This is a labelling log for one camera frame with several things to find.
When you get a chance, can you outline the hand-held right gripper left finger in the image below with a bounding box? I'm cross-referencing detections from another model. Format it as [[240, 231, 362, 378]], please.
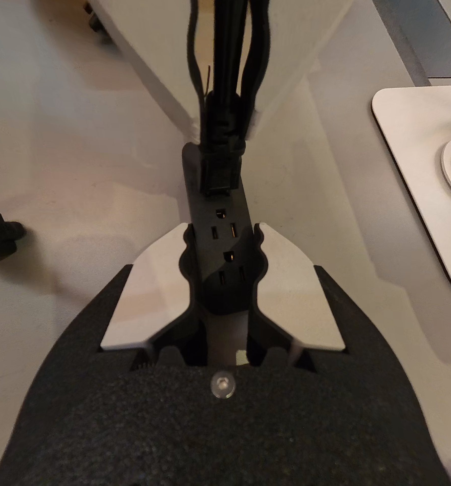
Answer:
[[100, 223, 208, 367]]

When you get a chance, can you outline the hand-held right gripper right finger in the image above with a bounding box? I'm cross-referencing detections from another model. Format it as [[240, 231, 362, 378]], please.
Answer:
[[247, 223, 347, 368]]

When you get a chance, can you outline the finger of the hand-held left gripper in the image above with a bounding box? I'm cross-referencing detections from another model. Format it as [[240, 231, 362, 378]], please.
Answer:
[[242, 0, 354, 138], [91, 0, 212, 147]]

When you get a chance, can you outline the black power strip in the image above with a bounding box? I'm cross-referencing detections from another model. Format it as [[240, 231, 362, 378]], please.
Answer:
[[182, 141, 257, 316]]

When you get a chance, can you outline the black three-prong power cord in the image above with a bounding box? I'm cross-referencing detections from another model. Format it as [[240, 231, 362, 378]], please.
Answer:
[[0, 0, 250, 263]]

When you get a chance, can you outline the grey desk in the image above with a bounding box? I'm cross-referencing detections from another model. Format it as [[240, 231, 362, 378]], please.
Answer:
[[0, 0, 451, 486]]

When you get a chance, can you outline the dark grey panel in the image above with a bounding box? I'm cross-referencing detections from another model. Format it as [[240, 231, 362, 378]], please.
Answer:
[[373, 0, 451, 87]]

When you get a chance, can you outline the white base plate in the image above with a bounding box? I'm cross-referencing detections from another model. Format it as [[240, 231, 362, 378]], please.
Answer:
[[371, 85, 451, 298]]

